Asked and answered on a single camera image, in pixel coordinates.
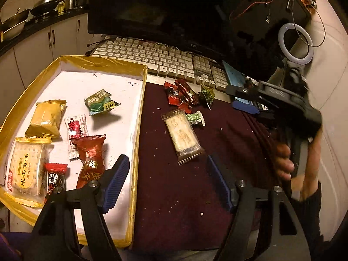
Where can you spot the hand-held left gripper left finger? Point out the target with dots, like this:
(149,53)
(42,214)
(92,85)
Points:
(117,182)

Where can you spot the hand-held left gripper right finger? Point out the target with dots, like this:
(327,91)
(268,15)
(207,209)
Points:
(219,182)

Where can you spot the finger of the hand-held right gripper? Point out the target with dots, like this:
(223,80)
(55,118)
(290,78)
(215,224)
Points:
(242,89)
(244,106)

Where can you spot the clear biscuit packet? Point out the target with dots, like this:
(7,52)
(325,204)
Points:
(182,136)

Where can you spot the white tray with yellow tape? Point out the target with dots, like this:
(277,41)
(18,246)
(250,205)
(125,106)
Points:
(108,98)

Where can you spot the person's right forearm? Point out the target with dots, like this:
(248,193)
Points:
(310,217)

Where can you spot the person's right hand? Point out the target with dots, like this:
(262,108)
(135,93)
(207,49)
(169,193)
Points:
(284,160)

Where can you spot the blue notebook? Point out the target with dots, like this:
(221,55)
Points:
(233,73)

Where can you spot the green candy packet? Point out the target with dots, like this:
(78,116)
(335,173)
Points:
(207,95)

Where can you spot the large red snack packet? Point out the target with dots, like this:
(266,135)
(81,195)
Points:
(89,157)

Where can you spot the maroon table cloth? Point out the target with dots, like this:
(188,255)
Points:
(174,201)

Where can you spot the small green white packet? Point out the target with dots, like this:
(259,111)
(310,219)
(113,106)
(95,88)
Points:
(196,118)

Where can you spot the dark red snack packet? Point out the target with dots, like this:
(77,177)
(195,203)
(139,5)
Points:
(187,91)

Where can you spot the small red black packet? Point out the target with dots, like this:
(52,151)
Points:
(55,178)

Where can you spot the white red candy packet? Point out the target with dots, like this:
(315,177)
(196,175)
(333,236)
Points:
(76,133)

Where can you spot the black computer case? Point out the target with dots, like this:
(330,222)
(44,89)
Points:
(266,13)

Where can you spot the green snack packet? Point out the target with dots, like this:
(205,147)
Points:
(100,102)

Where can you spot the yellow cracker packet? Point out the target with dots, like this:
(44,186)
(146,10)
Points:
(27,168)

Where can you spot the white keyboard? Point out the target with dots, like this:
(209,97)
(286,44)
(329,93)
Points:
(152,55)

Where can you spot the gold foil snack packet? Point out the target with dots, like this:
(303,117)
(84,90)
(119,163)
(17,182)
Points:
(46,118)

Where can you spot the black monitor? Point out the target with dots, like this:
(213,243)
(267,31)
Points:
(152,11)

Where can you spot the purple cloth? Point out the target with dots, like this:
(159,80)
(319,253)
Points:
(11,247)

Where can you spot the white kitchen cabinet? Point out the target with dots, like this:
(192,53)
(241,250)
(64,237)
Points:
(35,51)

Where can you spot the steel kettle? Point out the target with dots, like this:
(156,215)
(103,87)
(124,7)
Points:
(71,2)

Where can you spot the black wok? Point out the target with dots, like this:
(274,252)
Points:
(45,6)

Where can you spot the steel wok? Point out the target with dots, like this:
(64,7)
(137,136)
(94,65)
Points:
(13,23)

